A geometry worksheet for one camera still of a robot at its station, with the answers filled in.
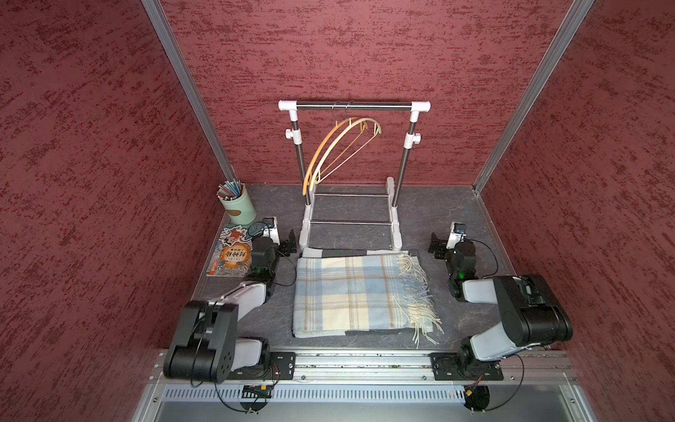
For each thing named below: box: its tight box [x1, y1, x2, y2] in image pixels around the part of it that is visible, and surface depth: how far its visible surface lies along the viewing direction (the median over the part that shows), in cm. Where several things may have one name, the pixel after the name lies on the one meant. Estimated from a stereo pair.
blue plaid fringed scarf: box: [291, 253, 444, 349], surface depth 87 cm
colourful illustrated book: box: [205, 225, 254, 277], surface depth 99 cm
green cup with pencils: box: [216, 179, 256, 226], surface depth 102 cm
